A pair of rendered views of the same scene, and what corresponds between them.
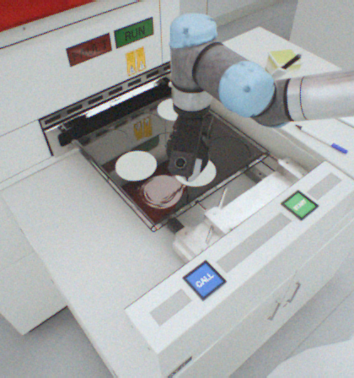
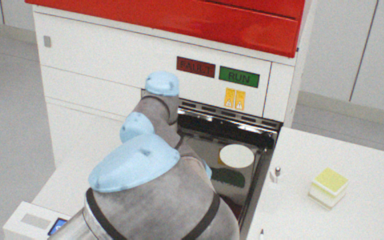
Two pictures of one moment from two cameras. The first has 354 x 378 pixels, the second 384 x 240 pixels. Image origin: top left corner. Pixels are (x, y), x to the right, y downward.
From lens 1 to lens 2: 0.94 m
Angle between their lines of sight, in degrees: 40
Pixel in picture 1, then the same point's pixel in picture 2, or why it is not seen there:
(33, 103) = (141, 76)
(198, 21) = (163, 80)
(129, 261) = not seen: hidden behind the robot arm
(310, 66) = (369, 213)
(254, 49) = (352, 164)
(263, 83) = (134, 131)
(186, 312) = (35, 230)
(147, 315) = (25, 213)
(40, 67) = (155, 57)
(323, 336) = not seen: outside the picture
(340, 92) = not seen: hidden behind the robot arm
